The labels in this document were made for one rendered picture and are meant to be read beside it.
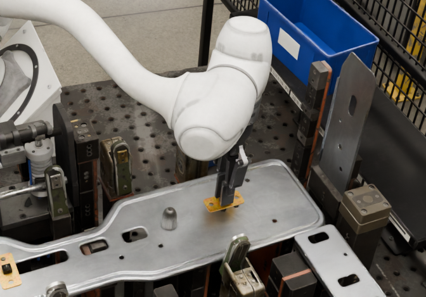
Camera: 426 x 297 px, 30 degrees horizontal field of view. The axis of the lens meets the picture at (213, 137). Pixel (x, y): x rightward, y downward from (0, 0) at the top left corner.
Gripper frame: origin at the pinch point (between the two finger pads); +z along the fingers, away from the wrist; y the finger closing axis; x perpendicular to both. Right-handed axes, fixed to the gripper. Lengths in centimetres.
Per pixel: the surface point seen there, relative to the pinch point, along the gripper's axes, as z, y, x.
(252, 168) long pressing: 6.3, -8.9, 11.8
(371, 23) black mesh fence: -9, -32, 56
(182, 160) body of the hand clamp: 5.1, -15.6, -2.7
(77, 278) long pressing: 6.6, 6.5, -34.5
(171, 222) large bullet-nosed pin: 4.2, 1.5, -12.7
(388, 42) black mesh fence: -9, -24, 55
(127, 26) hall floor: 107, -208, 56
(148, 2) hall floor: 107, -226, 74
